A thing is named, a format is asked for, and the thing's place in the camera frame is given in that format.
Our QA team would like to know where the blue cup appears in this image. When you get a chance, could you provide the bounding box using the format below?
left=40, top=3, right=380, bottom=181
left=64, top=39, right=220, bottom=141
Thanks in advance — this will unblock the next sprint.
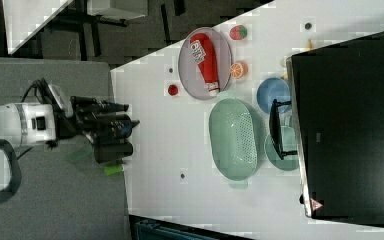
left=256, top=78, right=291, bottom=114

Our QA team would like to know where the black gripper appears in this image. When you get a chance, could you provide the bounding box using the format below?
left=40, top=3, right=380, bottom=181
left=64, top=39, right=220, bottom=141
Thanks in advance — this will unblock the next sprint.
left=46, top=84, right=140, bottom=146

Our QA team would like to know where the peeled banana toy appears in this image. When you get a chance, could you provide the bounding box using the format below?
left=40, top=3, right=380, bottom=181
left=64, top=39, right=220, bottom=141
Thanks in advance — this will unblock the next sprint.
left=280, top=39, right=313, bottom=80

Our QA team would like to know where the red strawberry toy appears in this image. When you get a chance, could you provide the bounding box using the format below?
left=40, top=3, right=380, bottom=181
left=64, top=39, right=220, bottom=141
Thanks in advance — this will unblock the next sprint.
left=168, top=84, right=179, bottom=96

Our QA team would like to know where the red green toy apple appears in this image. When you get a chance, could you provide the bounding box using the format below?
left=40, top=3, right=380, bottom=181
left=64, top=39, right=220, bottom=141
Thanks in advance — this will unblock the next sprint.
left=229, top=25, right=248, bottom=41

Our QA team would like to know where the green pepper toy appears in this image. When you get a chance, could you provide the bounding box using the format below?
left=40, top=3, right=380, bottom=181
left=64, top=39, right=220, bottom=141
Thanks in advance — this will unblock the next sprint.
left=104, top=165, right=124, bottom=176

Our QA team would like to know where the red ketchup bottle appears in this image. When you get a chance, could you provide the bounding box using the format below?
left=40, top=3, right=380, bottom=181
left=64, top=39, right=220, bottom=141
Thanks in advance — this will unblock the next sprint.
left=189, top=33, right=220, bottom=96

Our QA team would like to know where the green mug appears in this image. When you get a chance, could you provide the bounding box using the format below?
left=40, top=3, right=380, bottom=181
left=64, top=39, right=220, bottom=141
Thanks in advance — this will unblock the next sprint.
left=264, top=126, right=299, bottom=171

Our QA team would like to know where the orange slice toy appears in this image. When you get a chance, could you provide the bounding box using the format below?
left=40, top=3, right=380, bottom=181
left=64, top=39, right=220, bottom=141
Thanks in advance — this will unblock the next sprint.
left=230, top=61, right=248, bottom=79

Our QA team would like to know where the small black pot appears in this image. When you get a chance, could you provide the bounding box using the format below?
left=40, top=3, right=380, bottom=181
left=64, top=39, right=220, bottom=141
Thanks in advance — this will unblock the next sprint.
left=94, top=142, right=133, bottom=164

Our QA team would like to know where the black toaster oven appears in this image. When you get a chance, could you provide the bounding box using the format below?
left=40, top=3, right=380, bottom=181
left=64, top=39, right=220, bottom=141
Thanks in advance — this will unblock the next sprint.
left=269, top=31, right=384, bottom=227

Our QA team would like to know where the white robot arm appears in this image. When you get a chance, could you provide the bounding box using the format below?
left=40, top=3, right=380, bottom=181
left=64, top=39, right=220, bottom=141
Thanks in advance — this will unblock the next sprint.
left=0, top=80, right=139, bottom=205

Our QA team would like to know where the grey round plate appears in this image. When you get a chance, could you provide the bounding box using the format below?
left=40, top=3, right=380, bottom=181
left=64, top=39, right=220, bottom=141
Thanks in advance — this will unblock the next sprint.
left=178, top=27, right=232, bottom=100

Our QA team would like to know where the green slotted spatula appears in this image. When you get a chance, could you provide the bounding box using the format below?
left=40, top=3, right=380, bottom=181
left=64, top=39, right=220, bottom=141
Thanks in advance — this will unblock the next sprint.
left=67, top=146, right=93, bottom=162

